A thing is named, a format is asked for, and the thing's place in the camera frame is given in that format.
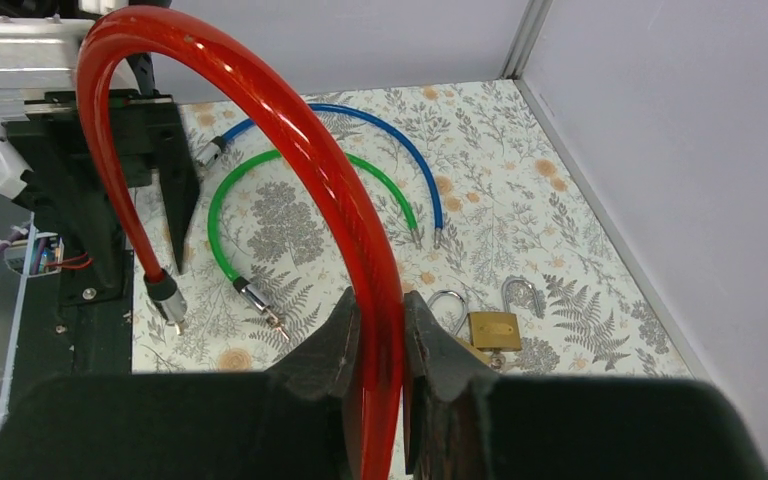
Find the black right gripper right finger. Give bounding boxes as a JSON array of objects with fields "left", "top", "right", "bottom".
[{"left": 403, "top": 292, "right": 768, "bottom": 479}]

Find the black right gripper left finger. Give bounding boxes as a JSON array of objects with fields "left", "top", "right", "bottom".
[{"left": 0, "top": 289, "right": 360, "bottom": 479}]

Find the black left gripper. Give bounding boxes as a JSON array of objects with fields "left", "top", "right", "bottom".
[{"left": 4, "top": 89, "right": 200, "bottom": 305}]

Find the red cable lock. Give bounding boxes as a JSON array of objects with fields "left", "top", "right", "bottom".
[{"left": 76, "top": 5, "right": 404, "bottom": 479}]

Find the green cable lock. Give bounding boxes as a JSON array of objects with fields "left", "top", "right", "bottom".
[{"left": 206, "top": 150, "right": 422, "bottom": 342}]

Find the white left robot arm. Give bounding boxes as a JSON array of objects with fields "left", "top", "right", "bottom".
[{"left": 0, "top": 90, "right": 200, "bottom": 305}]

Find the plain brass padlock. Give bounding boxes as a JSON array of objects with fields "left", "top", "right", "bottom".
[{"left": 426, "top": 289, "right": 495, "bottom": 369}]

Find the brass padlock with label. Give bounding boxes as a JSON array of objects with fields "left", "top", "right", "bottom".
[{"left": 467, "top": 276, "right": 545, "bottom": 354}]

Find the blue cable lock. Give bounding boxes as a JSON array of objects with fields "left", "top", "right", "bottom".
[{"left": 195, "top": 103, "right": 445, "bottom": 249}]

